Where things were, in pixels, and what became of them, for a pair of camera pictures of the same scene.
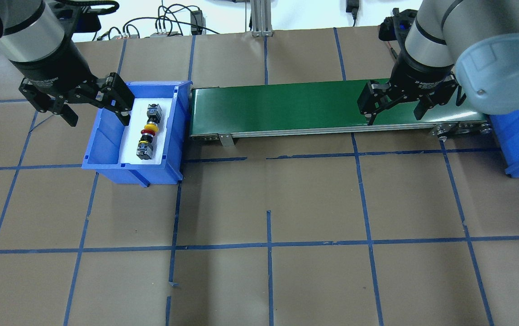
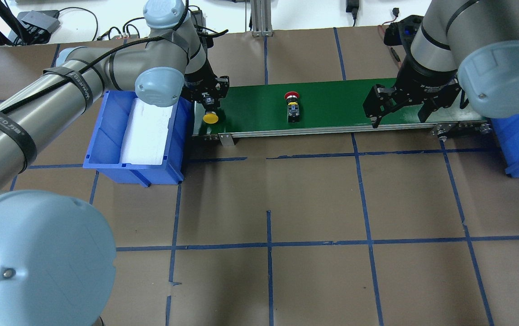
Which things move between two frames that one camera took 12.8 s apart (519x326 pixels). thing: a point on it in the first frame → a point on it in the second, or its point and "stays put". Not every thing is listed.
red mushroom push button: [154, 113] → [293, 108]
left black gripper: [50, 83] → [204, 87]
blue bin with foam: [151, 149] stays put
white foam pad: [138, 121] stays put
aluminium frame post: [262, 25] stays put
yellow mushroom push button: [145, 150] → [211, 117]
